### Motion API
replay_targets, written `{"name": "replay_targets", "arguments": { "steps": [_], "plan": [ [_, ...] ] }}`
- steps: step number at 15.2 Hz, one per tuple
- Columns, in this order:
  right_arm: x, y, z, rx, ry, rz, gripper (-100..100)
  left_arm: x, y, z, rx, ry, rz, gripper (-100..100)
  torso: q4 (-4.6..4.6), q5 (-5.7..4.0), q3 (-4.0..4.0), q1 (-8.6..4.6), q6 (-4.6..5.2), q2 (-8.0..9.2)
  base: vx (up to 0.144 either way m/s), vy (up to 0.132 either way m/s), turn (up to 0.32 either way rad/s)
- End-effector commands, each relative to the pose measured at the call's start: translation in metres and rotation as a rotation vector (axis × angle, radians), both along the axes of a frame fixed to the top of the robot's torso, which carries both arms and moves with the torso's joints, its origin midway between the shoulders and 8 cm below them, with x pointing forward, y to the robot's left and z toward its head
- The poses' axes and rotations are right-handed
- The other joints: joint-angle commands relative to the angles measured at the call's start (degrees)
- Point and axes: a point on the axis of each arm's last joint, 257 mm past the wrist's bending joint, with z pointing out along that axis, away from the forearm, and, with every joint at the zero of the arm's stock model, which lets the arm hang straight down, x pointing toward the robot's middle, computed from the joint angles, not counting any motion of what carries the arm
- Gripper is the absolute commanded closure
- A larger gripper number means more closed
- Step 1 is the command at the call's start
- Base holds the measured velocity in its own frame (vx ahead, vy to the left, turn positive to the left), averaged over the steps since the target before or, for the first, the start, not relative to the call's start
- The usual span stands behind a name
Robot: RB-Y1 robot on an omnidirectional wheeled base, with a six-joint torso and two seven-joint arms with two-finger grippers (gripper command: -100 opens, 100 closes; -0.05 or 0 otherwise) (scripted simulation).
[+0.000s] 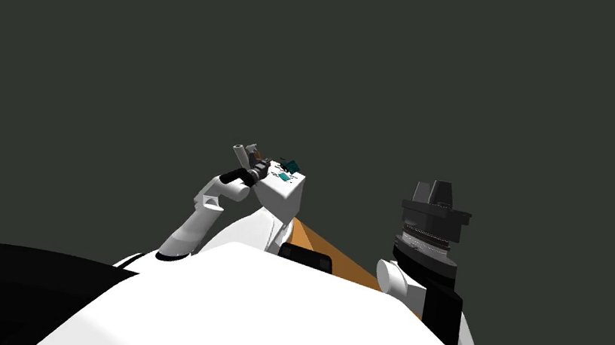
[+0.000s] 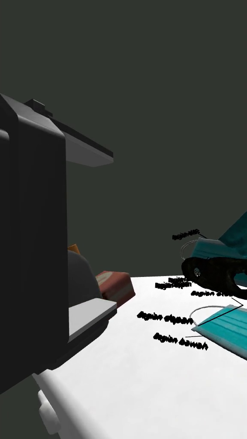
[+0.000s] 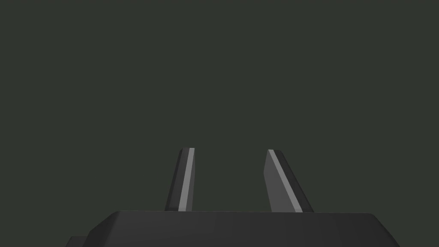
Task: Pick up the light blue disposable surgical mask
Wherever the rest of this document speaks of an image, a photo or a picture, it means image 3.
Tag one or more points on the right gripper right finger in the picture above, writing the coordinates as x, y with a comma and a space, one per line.
283, 188

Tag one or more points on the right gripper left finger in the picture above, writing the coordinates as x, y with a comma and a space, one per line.
183, 185

